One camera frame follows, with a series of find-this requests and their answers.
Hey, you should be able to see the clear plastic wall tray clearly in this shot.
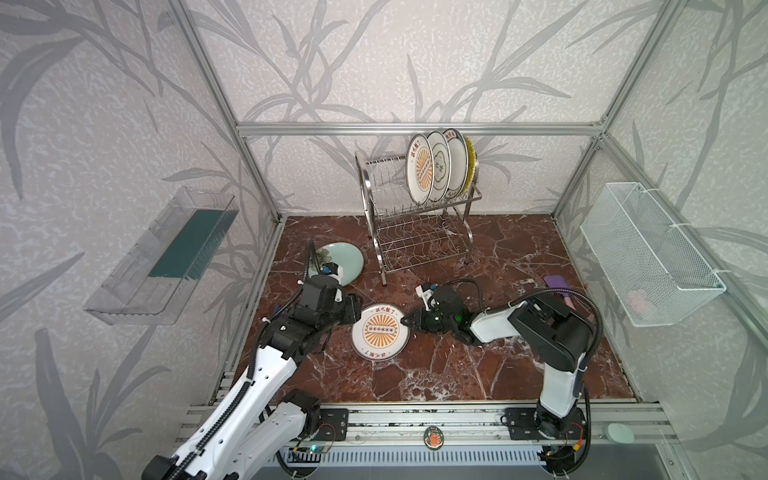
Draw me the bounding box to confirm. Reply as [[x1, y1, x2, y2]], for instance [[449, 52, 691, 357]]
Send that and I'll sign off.
[[84, 187, 239, 326]]

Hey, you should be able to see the white wire mesh basket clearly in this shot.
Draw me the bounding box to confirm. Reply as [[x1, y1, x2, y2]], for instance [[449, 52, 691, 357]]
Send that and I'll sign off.
[[581, 182, 727, 328]]

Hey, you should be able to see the pale green round puck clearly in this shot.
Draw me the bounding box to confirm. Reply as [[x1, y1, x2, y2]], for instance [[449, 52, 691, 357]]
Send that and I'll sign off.
[[604, 422, 636, 445]]

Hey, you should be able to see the white plate dark green rim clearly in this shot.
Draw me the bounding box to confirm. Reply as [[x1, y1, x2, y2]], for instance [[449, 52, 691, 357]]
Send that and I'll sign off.
[[443, 128, 469, 199]]

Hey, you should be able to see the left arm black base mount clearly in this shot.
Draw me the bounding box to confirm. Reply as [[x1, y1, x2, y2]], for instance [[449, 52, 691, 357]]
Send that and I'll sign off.
[[299, 408, 350, 442]]

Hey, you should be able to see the yellow woven pattern plate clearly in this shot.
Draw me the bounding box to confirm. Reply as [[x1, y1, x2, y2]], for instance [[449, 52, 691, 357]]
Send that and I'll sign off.
[[462, 136, 478, 194]]

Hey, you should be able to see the aluminium cage frame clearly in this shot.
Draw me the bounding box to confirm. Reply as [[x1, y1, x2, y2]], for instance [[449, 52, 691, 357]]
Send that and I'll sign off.
[[168, 1, 767, 343]]

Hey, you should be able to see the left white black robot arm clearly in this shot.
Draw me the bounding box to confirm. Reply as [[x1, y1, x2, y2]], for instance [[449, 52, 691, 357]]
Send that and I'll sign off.
[[142, 242, 362, 479]]

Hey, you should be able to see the white plate thin teal rim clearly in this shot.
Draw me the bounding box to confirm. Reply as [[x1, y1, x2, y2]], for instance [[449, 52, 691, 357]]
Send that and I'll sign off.
[[427, 131, 451, 202]]

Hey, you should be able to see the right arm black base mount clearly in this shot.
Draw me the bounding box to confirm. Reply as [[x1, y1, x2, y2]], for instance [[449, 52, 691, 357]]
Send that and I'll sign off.
[[500, 407, 588, 442]]

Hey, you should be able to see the steel two-tier dish rack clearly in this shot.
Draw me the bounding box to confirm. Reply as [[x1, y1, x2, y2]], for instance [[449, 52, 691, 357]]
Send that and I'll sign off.
[[355, 152, 483, 286]]

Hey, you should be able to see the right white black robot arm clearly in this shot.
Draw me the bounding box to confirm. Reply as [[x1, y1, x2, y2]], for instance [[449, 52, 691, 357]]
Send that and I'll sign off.
[[400, 284, 603, 439]]

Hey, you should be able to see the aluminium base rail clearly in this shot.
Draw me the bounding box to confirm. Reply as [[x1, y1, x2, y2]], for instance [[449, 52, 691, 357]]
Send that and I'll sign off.
[[173, 401, 679, 466]]

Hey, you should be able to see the orange sunburst plate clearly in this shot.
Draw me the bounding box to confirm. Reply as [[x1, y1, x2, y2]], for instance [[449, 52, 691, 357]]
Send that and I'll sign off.
[[406, 134, 434, 205], [351, 303, 410, 361]]

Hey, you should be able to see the pale green flower plate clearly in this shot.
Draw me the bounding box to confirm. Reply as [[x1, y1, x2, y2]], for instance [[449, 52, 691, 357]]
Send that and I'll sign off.
[[316, 242, 364, 286]]

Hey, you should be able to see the purple pink spatula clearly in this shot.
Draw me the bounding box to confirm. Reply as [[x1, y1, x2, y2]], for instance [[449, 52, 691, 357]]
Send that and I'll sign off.
[[544, 275, 575, 309]]

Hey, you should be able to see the round orange sticker badge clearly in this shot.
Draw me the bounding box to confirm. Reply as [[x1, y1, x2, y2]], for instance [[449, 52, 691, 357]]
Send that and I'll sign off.
[[423, 425, 445, 451]]

